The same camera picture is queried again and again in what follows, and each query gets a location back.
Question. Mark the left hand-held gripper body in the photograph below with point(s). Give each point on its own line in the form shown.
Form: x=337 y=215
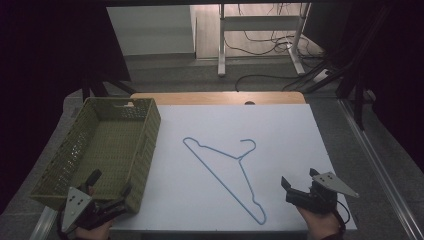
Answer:
x=76 y=205

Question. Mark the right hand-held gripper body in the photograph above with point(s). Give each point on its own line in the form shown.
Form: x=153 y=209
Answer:
x=325 y=190

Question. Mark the green woven plastic basket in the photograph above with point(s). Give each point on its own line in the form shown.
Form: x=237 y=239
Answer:
x=113 y=143

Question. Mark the person's left hand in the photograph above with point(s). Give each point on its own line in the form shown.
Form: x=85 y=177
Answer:
x=96 y=232

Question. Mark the person's right hand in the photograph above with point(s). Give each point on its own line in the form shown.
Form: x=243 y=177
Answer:
x=320 y=225

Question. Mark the white board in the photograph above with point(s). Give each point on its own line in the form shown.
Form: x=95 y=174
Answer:
x=276 y=140

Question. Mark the black metal stand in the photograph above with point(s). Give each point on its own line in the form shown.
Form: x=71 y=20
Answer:
x=359 y=100

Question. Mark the black stand legs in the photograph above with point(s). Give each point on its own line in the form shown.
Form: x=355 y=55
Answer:
x=96 y=87

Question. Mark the white power strip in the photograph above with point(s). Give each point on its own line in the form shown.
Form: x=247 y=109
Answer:
x=321 y=76

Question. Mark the dark curtain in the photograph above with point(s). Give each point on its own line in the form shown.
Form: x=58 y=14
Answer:
x=400 y=66
x=40 y=83

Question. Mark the white cabinet panel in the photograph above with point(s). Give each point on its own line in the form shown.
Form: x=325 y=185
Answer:
x=150 y=30

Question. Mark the aluminium rail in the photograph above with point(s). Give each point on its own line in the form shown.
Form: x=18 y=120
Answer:
x=44 y=224
x=383 y=166

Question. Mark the white metal desk frame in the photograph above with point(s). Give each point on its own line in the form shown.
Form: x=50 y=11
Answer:
x=256 y=22

